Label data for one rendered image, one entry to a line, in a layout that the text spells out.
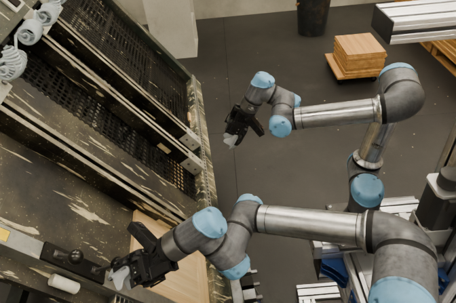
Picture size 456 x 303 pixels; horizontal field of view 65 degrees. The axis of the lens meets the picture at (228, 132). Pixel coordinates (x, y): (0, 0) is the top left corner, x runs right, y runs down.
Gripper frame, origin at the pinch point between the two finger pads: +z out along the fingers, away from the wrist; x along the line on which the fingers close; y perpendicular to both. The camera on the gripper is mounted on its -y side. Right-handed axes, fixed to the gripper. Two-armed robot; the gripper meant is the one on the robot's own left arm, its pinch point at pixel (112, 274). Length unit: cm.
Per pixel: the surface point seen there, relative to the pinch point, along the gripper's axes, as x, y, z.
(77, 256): -12.2, -3.5, -2.1
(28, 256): -16.5, -8.9, 9.9
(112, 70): 27, -104, 6
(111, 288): 8.1, -0.3, 9.4
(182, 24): 224, -353, 32
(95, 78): 15, -91, 6
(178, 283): 42.4, -2.3, 11.6
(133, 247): 22.8, -15.1, 11.4
